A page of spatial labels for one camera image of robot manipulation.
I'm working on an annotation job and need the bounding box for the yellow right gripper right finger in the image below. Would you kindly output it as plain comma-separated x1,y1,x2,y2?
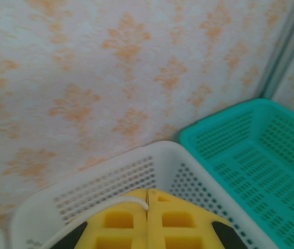
146,188,249,249

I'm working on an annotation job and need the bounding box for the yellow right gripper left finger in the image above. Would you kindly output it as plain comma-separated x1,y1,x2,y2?
50,188,149,249

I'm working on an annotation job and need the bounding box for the white cable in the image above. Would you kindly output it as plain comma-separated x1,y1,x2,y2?
41,196,149,249

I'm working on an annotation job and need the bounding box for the white perforated plastic basket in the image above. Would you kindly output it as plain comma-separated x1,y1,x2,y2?
10,141,279,249

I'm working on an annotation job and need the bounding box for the teal perforated plastic basket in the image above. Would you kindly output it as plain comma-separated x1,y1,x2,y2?
179,98,294,249

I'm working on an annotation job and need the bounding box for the aluminium frame post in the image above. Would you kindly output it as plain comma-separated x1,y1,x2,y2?
260,0,294,100

